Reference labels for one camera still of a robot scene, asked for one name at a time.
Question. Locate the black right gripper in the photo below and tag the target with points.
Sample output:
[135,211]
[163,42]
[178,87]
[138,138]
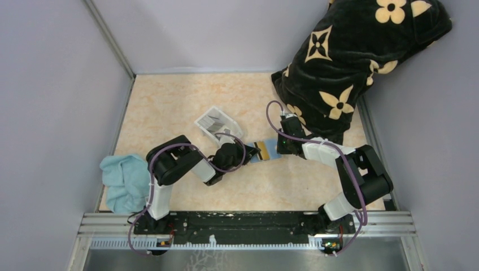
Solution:
[281,149]

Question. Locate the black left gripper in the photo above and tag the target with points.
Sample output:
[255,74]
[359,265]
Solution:
[250,151]

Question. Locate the thin credit card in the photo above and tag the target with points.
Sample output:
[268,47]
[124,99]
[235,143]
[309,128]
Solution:
[264,154]

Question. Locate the white plastic card box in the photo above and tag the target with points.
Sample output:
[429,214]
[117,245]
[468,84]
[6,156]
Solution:
[230,126]

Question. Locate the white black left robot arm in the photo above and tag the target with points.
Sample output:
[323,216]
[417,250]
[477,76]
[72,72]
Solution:
[169,162]

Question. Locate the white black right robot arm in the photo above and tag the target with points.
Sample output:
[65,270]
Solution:
[362,175]

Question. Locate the light blue cloth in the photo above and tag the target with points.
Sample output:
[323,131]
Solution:
[127,179]

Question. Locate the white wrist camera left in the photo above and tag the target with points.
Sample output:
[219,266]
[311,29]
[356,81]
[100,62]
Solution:
[226,138]

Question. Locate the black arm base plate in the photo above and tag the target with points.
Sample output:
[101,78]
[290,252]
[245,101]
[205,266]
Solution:
[297,222]

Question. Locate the aluminium frame rail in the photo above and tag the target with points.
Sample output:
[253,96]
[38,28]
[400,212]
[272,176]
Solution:
[114,231]

